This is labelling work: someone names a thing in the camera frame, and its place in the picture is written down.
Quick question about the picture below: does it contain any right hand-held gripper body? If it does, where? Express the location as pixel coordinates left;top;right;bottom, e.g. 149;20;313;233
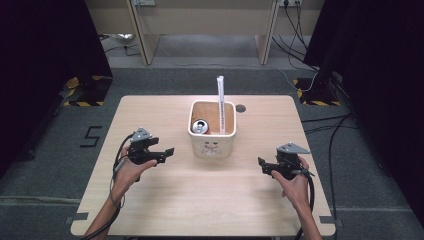
275;142;312;181

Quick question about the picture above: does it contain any person's right hand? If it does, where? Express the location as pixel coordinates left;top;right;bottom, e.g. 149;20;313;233
271;155;312;209

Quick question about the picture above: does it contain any thin black floor cable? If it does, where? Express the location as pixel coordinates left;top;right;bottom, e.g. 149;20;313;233
99;34;144;58

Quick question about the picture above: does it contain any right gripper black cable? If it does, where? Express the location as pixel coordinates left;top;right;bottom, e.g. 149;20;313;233
289;168;317;240

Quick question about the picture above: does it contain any red drink can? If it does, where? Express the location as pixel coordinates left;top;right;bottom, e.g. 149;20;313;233
191;118;211;136

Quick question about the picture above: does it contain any black floor cables bundle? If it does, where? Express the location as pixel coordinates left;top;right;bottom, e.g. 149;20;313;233
271;3;322;73

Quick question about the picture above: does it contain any cream plastic bin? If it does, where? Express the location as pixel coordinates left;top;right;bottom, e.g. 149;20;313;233
187;100;238;160

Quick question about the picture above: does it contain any long black floor cable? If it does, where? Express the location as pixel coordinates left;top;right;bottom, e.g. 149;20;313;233
300;112;360;240

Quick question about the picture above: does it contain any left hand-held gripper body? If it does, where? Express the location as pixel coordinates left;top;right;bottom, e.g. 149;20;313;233
126;126;160;166

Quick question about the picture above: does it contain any crumpled silver foil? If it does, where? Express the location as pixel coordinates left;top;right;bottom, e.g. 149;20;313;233
109;32;135;46

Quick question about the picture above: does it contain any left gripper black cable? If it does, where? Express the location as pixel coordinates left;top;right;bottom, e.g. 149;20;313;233
79;133;135;240

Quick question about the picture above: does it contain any grey tape strip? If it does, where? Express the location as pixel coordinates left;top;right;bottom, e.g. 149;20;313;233
318;215;344;228
64;212;90;225

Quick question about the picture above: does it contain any black curtain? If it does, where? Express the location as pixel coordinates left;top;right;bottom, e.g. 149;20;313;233
0;0;114;179
302;0;424;229

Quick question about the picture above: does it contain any black stand base striped tape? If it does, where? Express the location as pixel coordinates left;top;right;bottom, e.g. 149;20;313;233
292;77;343;107
62;74;114;108

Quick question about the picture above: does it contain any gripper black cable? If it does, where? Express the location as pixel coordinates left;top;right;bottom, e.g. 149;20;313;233
79;133;135;240
289;168;317;240

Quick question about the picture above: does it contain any person's left hand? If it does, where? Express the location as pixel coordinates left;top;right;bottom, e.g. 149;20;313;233
110;145;158;202

